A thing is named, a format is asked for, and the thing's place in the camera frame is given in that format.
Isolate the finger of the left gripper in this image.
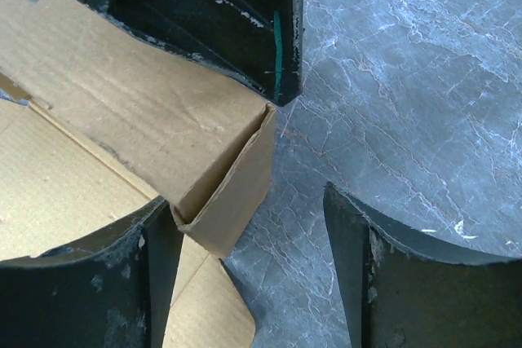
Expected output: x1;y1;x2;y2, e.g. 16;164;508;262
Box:
77;0;303;106

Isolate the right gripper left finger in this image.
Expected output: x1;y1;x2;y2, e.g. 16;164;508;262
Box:
1;197;184;347

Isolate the brown cardboard box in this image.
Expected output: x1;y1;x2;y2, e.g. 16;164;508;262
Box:
1;0;276;347

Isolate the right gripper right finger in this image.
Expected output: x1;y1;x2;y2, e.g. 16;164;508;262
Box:
323;183;521;347

